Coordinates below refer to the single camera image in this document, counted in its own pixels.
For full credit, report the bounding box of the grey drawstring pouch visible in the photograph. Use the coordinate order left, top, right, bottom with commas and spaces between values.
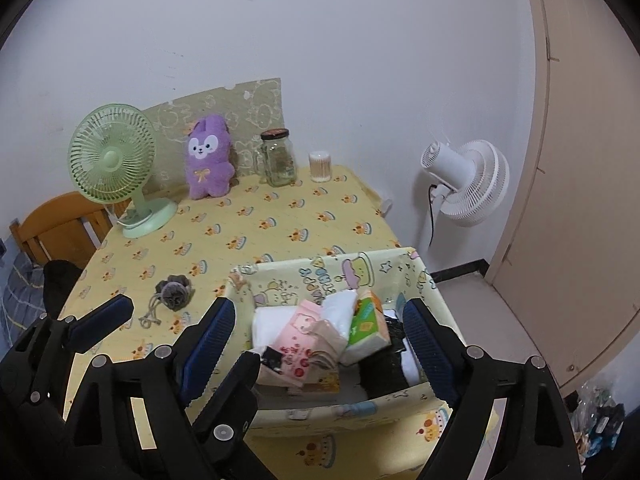
139, 274, 193, 330

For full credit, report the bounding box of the colourful cartoon tissue pack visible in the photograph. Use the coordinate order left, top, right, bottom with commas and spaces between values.
257, 346, 341, 396

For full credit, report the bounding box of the pink baby wipes pack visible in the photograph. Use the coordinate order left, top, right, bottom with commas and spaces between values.
271, 300, 321, 387

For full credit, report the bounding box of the black fuzzy cloth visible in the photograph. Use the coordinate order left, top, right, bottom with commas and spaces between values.
358, 309, 421, 399

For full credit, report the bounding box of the white tissue pack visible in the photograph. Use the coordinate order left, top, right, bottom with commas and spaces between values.
252, 290, 357, 356

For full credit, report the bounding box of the green tissue pack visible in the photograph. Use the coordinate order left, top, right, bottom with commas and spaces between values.
340, 289, 390, 366

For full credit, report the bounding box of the beige cloth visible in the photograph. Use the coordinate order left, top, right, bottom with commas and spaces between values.
306, 320, 348, 372

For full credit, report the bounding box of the blue plaid bedding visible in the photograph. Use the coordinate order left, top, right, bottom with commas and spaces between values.
1, 252, 46, 347

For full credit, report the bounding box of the yellow patterned tablecloth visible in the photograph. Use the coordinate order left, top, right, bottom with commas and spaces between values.
63, 167, 450, 479

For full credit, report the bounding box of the wooden bed headboard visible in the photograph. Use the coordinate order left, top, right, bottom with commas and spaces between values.
10, 192, 129, 269

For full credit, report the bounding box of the beige door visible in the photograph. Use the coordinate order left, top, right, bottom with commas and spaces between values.
488, 0, 639, 392

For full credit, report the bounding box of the green desk fan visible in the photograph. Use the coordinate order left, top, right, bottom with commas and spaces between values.
67, 103, 177, 238

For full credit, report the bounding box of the purple plush toy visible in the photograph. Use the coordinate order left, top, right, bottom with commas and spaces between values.
184, 114, 235, 200

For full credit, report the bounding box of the glass jar with black lid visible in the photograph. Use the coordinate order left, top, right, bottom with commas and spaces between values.
258, 128, 297, 188

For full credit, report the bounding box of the white floor fan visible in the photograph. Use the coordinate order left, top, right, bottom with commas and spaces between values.
420, 140, 510, 246

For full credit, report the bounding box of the cotton swab container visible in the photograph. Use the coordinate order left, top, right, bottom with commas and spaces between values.
308, 151, 332, 183

